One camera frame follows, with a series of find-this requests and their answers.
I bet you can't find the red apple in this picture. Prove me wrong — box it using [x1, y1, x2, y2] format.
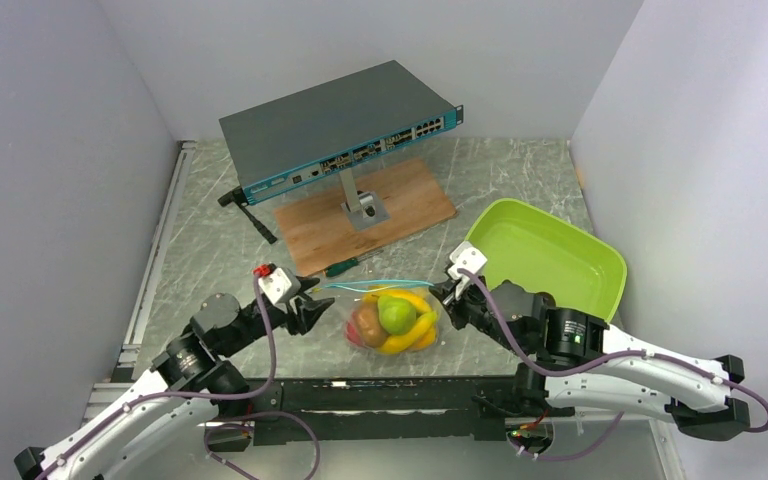
[345, 314, 365, 347]

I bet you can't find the orange yellow mango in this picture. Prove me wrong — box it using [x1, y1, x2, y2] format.
[409, 327, 437, 351]

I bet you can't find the green pear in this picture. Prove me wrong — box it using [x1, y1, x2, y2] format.
[377, 296, 417, 335]

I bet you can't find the yellow banana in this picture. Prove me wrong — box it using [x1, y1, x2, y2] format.
[362, 288, 432, 315]
[376, 311, 438, 355]

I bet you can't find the clear zip top bag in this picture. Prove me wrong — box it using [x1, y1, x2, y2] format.
[315, 280, 443, 356]

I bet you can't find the brown kiwi fruit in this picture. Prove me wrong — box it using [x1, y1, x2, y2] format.
[353, 303, 389, 348]

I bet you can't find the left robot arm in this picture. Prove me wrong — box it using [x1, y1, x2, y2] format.
[14, 268, 335, 479]

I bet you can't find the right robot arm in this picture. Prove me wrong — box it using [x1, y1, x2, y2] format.
[430, 280, 751, 442]

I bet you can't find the wooden board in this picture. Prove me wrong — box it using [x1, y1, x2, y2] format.
[274, 158, 457, 275]

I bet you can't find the green plastic tray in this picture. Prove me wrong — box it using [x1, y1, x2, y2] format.
[465, 198, 628, 322]

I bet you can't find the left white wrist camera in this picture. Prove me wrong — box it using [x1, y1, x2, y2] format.
[253, 264, 301, 305]

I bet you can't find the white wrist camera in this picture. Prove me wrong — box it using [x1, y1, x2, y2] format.
[253, 264, 301, 305]
[446, 241, 487, 280]

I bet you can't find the green handled screwdriver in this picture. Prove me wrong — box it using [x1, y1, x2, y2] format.
[323, 248, 381, 278]

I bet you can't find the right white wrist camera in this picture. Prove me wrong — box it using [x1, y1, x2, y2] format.
[446, 241, 487, 280]

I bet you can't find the grey metal stand bracket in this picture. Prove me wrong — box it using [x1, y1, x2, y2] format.
[339, 169, 390, 231]

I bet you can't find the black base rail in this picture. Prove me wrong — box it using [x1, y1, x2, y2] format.
[178, 376, 574, 447]

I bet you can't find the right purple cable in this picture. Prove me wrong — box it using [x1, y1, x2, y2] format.
[456, 268, 768, 464]

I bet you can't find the purple cable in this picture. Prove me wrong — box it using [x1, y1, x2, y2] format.
[456, 268, 768, 464]
[32, 272, 279, 480]

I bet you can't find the grey teal network switch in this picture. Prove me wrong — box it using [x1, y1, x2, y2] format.
[218, 60, 464, 206]

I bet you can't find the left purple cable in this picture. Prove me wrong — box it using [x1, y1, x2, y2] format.
[32, 272, 279, 480]

